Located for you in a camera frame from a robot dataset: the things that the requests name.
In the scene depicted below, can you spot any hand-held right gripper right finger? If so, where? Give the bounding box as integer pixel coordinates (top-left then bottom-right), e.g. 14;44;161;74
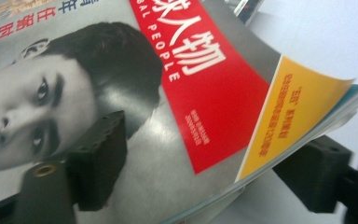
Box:
272;134;354;215

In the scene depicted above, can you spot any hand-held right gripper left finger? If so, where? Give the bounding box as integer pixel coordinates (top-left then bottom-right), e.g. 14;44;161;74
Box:
65;109;129;213

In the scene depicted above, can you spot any portrait magazine with red banner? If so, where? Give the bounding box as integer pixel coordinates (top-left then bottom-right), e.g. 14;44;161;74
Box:
0;0;358;224

